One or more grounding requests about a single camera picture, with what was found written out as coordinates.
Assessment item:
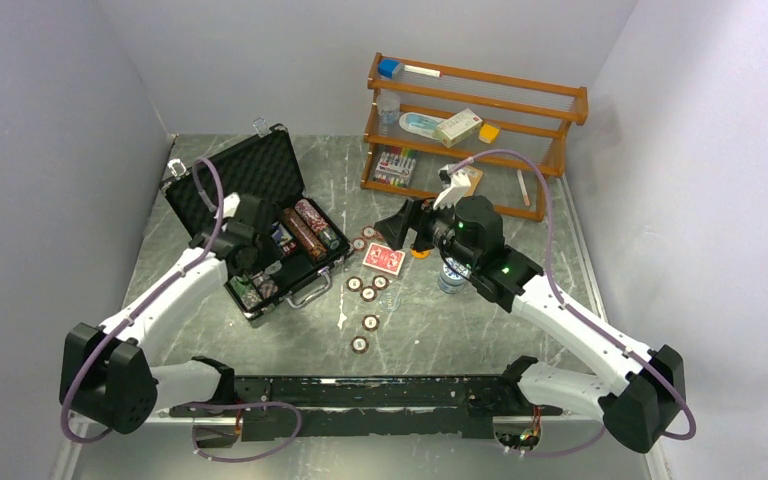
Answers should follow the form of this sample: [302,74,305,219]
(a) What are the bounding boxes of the green red chip row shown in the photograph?
[228,277,262,311]

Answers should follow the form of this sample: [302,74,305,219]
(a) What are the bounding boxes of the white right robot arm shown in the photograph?
[410,196,687,453]

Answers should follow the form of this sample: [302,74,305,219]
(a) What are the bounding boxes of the clear dealer button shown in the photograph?
[381,292,402,312]

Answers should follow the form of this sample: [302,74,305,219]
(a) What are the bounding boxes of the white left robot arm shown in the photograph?
[59,193,279,444]

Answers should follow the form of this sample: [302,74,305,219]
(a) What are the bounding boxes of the blue white ceramic jar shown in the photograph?
[438,258,470,294]

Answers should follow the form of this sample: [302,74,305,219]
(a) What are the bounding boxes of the clear plastic cup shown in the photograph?
[376,90,401,126]

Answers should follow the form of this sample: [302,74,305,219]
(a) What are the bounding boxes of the coloured marker pack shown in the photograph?
[372,146,418,188]

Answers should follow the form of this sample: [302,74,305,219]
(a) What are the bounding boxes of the purple red chip row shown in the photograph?
[294,199,340,250]

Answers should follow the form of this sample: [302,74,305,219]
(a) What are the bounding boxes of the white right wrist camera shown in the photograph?
[432,164,470,210]

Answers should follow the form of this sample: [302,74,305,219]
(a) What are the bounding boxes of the red dice row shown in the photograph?
[279,241,299,258]

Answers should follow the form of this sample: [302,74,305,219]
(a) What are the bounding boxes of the yellow small block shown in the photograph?
[478,123,501,145]

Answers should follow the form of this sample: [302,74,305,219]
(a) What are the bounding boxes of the white pen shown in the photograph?
[516,170,531,207]

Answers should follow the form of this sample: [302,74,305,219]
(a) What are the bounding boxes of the orange brown chip row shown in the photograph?
[282,208,327,262]

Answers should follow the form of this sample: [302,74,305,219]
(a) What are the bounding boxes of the red five chip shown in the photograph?
[352,238,367,251]
[362,226,377,239]

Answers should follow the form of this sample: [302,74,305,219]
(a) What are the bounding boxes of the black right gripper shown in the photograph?
[375,192,479,271]

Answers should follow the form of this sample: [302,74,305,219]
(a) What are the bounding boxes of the red playing card deck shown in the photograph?
[362,242,406,276]

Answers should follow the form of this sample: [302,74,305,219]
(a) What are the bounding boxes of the white cardboard box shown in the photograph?
[433,108,483,148]

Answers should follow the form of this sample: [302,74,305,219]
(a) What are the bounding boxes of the orange big blind button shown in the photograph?
[410,249,431,259]

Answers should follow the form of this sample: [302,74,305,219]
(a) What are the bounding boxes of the black poker chip case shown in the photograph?
[162,117,356,323]

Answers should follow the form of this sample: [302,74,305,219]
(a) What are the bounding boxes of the orange spiral notebook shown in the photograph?
[464,166,484,196]

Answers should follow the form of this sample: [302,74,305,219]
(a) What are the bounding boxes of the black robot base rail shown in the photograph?
[170,374,537,441]

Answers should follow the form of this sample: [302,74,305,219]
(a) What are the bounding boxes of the orange wooden shelf rack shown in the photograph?
[360,53,589,221]

